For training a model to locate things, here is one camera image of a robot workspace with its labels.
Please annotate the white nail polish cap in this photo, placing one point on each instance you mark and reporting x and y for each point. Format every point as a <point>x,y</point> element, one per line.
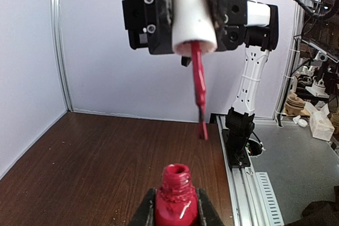
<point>193,35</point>

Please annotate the white tissue box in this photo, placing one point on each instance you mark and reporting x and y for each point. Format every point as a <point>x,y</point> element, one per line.
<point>320,125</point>

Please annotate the right round circuit board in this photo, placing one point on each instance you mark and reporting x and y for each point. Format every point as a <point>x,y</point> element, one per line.
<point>254,148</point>

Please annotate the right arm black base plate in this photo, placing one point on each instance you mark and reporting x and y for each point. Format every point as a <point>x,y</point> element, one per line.
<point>237,156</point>

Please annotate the black sleeved forearm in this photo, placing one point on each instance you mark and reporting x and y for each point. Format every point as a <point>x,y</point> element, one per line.
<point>319,214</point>

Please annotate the aluminium front frame rail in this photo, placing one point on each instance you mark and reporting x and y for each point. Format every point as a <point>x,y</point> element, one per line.
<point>294,170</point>

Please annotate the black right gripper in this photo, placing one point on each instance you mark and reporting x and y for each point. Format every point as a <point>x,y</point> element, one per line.
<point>149,24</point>

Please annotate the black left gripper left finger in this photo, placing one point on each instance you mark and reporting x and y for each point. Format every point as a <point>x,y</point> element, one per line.
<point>144,215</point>

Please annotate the red nail polish bottle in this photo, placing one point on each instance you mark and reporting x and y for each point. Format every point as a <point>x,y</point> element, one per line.
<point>176,201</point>

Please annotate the left aluminium corner post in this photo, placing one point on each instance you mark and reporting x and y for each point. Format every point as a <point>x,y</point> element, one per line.
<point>58,45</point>

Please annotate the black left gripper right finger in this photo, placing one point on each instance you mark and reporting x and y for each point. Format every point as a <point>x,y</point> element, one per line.
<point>207,214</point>

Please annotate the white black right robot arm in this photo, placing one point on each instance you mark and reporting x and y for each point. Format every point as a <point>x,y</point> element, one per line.
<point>261,37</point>

